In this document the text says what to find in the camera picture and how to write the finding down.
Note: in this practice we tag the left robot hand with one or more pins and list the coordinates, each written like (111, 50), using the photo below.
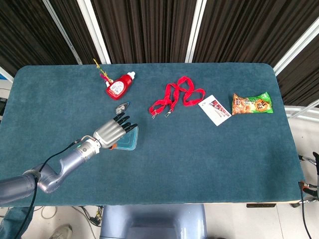
(109, 133)

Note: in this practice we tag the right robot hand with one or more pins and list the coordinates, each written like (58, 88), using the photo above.
(317, 174)

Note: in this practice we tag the blue translucent lid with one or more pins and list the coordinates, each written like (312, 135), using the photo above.
(129, 140)

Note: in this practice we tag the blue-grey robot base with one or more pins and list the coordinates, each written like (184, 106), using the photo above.
(154, 224)

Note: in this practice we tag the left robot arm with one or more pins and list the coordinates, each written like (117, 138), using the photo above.
(15, 189)

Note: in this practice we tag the dark teardrop correction tape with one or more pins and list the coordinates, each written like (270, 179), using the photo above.
(122, 107)

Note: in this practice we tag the red bottle with white cap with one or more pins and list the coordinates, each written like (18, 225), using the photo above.
(118, 87)

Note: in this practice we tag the colourful feather shuttlecock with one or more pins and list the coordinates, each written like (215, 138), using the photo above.
(104, 74)

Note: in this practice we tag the white metal rack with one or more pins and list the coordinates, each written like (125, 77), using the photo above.
(294, 108)

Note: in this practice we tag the blue velvet table cloth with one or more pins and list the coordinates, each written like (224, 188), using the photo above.
(187, 161)

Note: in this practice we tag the green orange snack bag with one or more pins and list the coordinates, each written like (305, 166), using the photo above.
(251, 104)

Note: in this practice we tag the white card with red print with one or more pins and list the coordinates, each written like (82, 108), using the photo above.
(214, 110)

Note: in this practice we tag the white sneaker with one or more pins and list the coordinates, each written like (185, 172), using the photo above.
(62, 232)

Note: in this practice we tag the black device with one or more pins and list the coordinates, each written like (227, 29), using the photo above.
(2, 104)

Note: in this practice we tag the dark brown pleated curtain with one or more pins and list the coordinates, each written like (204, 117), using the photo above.
(149, 25)

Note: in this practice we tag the person's blue jeans leg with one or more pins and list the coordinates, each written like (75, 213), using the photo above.
(15, 224)

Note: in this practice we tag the white frame post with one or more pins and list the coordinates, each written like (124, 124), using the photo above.
(196, 31)
(62, 32)
(296, 49)
(95, 32)

